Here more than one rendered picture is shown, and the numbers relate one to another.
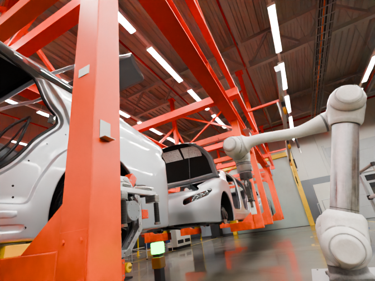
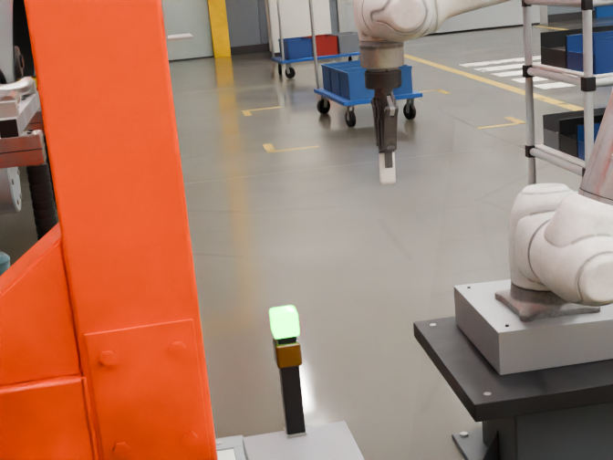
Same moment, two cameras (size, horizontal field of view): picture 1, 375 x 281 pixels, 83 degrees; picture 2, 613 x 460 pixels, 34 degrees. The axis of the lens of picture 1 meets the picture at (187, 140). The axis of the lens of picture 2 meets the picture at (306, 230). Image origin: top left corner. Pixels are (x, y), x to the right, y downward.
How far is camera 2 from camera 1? 1.07 m
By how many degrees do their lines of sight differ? 49
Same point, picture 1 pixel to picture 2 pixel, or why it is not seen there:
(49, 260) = (56, 401)
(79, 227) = (161, 317)
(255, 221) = not seen: hidden behind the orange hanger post
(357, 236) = not seen: outside the picture
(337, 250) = (590, 281)
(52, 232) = (29, 329)
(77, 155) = (102, 101)
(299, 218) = (182, 29)
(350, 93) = not seen: outside the picture
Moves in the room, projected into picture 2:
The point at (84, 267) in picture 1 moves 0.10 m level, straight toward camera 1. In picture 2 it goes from (202, 402) to (265, 413)
